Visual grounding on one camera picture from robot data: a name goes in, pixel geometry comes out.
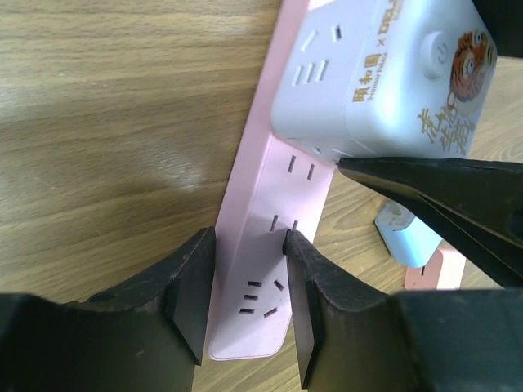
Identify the blue usb charger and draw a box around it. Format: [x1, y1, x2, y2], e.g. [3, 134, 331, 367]
[374, 200, 442, 268]

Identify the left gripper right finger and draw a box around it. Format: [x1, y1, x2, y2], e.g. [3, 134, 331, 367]
[284, 230, 522, 391]

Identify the pink power strip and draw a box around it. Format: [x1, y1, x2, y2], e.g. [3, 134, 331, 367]
[206, 1, 333, 361]

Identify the white cube socket adapter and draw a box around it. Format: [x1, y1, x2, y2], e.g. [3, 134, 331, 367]
[270, 0, 498, 162]

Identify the pink usb charger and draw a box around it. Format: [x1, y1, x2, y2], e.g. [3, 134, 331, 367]
[404, 248, 467, 290]

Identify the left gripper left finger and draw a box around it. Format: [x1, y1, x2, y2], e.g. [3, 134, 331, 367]
[1, 228, 216, 391]

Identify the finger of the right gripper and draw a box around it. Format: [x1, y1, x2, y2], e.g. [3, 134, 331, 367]
[338, 157, 522, 287]

